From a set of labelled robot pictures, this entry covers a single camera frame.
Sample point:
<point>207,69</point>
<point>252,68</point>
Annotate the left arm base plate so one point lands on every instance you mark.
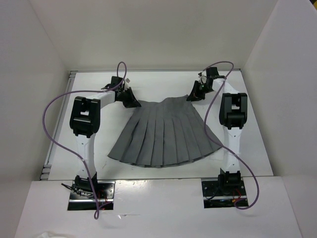
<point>80,200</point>

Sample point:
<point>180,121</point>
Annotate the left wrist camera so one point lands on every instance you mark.
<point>118,83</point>

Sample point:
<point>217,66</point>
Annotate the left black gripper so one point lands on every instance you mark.
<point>132,102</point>

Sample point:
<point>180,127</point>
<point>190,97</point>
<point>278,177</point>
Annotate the white crumpled plastic bag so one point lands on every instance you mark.
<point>48,234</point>

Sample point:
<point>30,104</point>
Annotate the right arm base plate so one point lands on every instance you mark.
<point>215,196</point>

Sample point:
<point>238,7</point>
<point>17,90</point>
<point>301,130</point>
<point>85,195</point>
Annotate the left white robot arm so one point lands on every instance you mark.
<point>85,122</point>

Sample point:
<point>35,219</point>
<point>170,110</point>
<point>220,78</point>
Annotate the grey pleated skirt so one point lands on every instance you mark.
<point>164,134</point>

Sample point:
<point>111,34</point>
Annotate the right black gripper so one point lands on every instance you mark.
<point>195,95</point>

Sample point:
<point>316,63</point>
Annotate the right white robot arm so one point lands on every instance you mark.
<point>232,116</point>

